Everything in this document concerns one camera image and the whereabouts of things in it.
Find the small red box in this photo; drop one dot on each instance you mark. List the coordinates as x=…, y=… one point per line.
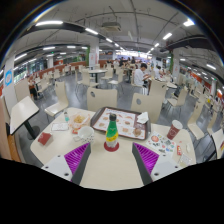
x=44, y=138

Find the small red sachet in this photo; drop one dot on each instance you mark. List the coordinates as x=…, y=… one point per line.
x=179, y=150

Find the clear plastic packet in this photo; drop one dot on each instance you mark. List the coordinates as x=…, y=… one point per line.
x=186, y=160

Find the small clear blue bottle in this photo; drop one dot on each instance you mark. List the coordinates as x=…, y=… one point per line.
x=66, y=116

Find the colourful printed leaflet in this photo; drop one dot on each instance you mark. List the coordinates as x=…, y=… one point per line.
x=160, y=143

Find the ceiling air conditioner unit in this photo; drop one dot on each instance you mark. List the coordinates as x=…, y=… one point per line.
x=111, y=26

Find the group of ceiling lights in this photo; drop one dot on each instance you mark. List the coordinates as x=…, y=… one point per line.
x=49, y=23

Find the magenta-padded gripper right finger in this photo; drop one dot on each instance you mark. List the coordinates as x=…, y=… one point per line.
x=166, y=167

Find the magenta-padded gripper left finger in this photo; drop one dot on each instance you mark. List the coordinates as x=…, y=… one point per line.
x=56, y=166

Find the group of beige chairs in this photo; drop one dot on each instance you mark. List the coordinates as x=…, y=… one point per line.
x=101, y=98

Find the printed paper tray liner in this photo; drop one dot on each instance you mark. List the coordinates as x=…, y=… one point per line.
x=128, y=123

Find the dark brown food tray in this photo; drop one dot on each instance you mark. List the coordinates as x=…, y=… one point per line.
x=93, y=120

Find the white printed card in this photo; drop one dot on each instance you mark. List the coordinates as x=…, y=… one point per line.
x=60, y=126

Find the crumpled white napkin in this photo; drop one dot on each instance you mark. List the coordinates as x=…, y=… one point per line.
x=143, y=118

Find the white side table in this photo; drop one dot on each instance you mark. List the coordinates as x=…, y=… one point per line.
x=23, y=111
x=218, y=141

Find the green-labelled clear drink bottle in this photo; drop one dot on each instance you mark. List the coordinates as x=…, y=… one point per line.
x=112, y=133

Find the person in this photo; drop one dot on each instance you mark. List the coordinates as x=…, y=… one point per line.
x=33, y=89
x=139, y=76

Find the red paper cup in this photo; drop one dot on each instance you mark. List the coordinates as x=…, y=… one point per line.
x=174, y=130

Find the clear bag with food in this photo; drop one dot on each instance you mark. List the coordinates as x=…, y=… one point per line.
x=79, y=120

